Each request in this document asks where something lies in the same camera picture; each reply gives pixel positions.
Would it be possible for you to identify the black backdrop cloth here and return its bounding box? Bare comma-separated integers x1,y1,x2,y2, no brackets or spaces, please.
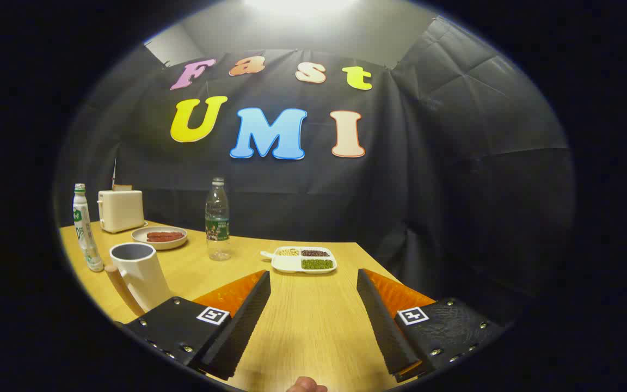
55,16,574,327

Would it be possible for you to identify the wooden table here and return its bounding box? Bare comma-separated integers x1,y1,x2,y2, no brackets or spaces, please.
59,220,439,392

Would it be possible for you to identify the cream white toaster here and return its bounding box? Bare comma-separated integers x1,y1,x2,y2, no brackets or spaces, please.
97,189,146,234

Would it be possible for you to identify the clear plastic water bottle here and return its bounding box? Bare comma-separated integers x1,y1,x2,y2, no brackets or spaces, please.
205,177,231,261

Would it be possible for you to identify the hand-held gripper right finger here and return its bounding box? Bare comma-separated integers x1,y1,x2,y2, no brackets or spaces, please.
357,268,507,383

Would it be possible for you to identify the white divided tray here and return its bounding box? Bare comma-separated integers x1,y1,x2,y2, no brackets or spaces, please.
260,246,338,274

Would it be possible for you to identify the white cup wooden handle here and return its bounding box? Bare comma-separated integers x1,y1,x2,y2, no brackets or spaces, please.
105,242,173,317

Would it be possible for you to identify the white juice bottle green label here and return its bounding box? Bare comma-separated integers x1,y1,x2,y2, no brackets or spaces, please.
72,183,105,272

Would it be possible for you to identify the round white plate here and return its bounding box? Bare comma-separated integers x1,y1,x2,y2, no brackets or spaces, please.
131,226,188,250

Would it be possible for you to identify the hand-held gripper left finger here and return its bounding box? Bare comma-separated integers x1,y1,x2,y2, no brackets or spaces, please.
120,269,272,381

